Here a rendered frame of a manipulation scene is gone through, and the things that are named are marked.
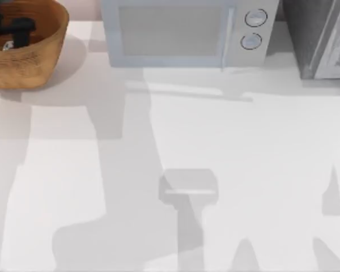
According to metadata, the microwave knob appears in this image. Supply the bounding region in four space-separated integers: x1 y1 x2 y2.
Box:
240 31 264 51
244 8 269 28

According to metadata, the microwave oven door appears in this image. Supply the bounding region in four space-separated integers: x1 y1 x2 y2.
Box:
101 0 236 68

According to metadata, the pale microwave oven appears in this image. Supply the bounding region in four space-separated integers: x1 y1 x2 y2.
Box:
100 0 281 70

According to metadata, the microwave door handle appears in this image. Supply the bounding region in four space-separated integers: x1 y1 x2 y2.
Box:
220 7 236 72

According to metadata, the wooden basket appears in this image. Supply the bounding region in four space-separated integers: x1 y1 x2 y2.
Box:
0 0 70 90

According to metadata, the pale grey cabinet door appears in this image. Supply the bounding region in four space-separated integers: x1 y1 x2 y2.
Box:
311 0 340 80

